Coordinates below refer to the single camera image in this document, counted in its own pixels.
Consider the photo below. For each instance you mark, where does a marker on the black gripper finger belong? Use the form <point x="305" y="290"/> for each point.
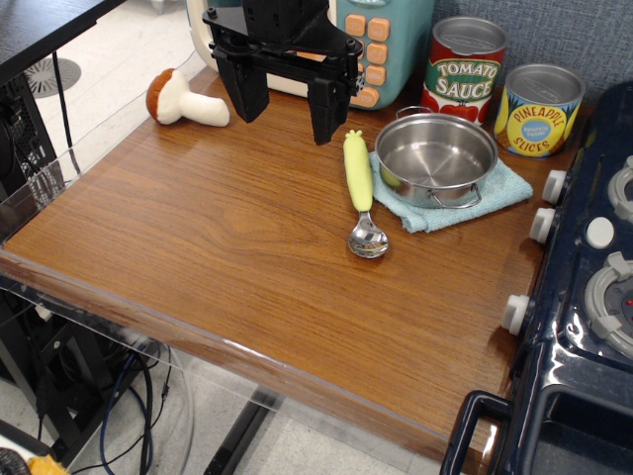
<point x="329" y="101"/>
<point x="245" y="83"/>

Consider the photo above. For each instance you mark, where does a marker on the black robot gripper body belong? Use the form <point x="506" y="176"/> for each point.
<point x="290" y="42"/>

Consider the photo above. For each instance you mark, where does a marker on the silver steel bowl with handles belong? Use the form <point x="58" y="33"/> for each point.
<point x="435" y="161"/>

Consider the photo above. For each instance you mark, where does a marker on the toy microwave oven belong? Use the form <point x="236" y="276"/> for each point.
<point x="394" y="36"/>

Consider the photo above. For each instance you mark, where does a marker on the plush mushroom toy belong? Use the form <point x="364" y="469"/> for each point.
<point x="169" y="99"/>

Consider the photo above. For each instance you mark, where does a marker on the tomato sauce can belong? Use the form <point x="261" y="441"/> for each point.
<point x="464" y="62"/>

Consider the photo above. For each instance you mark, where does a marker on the round floor drain grate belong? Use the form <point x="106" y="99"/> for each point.
<point x="46" y="75"/>

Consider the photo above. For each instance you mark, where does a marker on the pineapple slices can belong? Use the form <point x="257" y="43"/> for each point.
<point x="538" y="108"/>

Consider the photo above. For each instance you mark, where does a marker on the black desk at left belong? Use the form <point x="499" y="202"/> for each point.
<point x="31" y="30"/>

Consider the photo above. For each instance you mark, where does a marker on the clear acrylic table guard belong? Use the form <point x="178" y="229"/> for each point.
<point x="231" y="244"/>

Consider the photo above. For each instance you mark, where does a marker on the black table leg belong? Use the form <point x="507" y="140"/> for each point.
<point x="242" y="432"/>

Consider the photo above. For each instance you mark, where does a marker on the dark blue toy stove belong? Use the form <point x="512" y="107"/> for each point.
<point x="570" y="407"/>

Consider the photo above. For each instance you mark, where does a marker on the yellow fuzzy object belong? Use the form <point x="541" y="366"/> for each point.
<point x="45" y="465"/>

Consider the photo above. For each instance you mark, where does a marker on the spoon with yellow handle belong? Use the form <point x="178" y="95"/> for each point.
<point x="366" y="239"/>

